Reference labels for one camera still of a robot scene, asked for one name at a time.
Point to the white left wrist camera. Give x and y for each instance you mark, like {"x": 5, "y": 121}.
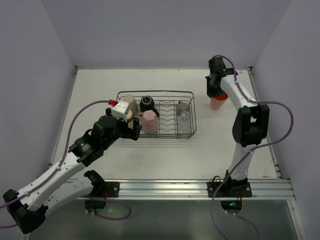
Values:
{"x": 120, "y": 110}

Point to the salmon pink plastic cup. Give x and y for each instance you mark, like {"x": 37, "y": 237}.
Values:
{"x": 218, "y": 101}

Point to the black mug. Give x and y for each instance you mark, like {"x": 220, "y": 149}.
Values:
{"x": 147, "y": 103}

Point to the grey wire dish rack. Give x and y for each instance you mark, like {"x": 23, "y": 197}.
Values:
{"x": 166, "y": 102}

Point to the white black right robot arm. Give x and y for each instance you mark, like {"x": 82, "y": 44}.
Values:
{"x": 250, "y": 127}

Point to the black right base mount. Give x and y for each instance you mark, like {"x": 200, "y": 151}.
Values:
{"x": 237, "y": 189}

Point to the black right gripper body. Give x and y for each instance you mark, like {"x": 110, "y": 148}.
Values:
{"x": 212, "y": 88}

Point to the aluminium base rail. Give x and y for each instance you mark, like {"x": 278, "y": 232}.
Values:
{"x": 171, "y": 189}

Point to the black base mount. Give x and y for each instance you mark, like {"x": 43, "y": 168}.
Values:
{"x": 237, "y": 189}
{"x": 110, "y": 188}

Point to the clear glass lower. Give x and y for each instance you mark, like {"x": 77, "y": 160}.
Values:
{"x": 184, "y": 129}

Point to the cream cup brown band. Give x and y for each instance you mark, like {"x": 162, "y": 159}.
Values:
{"x": 130, "y": 119}

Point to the beige tall cup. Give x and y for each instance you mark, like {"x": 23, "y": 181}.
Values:
{"x": 132, "y": 103}

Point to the pink faceted mug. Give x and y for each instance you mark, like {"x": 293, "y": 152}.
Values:
{"x": 150, "y": 122}

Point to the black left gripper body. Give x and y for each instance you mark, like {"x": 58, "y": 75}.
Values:
{"x": 128, "y": 132}

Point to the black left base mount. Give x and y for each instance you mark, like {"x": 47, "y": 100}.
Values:
{"x": 110, "y": 188}

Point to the grey beige small mug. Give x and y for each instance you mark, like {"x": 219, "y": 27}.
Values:
{"x": 182, "y": 107}

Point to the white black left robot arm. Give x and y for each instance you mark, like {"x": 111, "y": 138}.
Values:
{"x": 30, "y": 205}

